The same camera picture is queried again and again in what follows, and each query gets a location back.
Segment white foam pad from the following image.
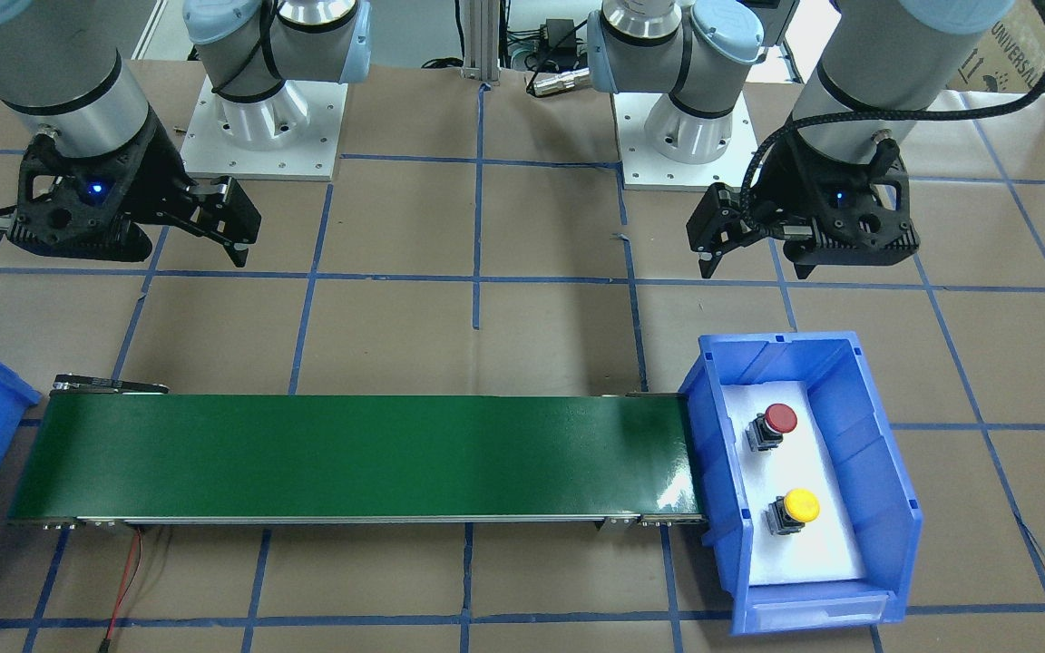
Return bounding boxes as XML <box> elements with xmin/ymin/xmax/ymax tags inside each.
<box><xmin>722</xmin><ymin>381</ymin><xmax>865</xmax><ymax>586</ymax></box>

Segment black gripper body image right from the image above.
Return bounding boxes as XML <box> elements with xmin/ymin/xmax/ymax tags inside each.
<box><xmin>743</xmin><ymin>130</ymin><xmax>921</xmax><ymax>266</ymax></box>

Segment black power adapter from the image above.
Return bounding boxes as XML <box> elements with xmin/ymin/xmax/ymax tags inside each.
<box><xmin>539</xmin><ymin>18</ymin><xmax>577</xmax><ymax>55</ymax></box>

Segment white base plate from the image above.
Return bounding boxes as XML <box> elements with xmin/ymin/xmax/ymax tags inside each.
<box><xmin>180</xmin><ymin>80</ymin><xmax>349</xmax><ymax>181</ymax></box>
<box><xmin>612</xmin><ymin>93</ymin><xmax>757</xmax><ymax>191</ymax></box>

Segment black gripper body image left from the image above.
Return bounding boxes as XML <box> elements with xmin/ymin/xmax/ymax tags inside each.
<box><xmin>9</xmin><ymin>109</ymin><xmax>198</xmax><ymax>263</ymax></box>

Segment red push button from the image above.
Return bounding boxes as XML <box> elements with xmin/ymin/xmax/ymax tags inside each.
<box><xmin>746</xmin><ymin>404</ymin><xmax>799</xmax><ymax>452</ymax></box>

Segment cardboard box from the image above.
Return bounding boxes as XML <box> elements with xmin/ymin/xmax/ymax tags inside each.
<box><xmin>947</xmin><ymin>1</ymin><xmax>1045</xmax><ymax>94</ymax></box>

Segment black braided cable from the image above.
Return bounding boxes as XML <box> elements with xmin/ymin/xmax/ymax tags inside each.
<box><xmin>740</xmin><ymin>0</ymin><xmax>1045</xmax><ymax>244</ymax></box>

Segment aluminium profile post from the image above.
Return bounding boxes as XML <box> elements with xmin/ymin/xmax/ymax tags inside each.
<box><xmin>459</xmin><ymin>1</ymin><xmax>505</xmax><ymax>87</ymax></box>

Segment yellow push button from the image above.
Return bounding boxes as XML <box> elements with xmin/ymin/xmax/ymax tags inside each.
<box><xmin>766</xmin><ymin>488</ymin><xmax>821</xmax><ymax>536</ymax></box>

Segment green conveyor belt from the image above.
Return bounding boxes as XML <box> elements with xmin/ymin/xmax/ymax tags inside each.
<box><xmin>9</xmin><ymin>392</ymin><xmax>702</xmax><ymax>526</ymax></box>

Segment red and black wires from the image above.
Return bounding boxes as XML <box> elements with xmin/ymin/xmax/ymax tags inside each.
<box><xmin>105</xmin><ymin>528</ymin><xmax>170</xmax><ymax>643</ymax></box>

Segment silver cylindrical connector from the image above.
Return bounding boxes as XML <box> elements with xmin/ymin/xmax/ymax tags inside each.
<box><xmin>526</xmin><ymin>69</ymin><xmax>593</xmax><ymax>98</ymax></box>

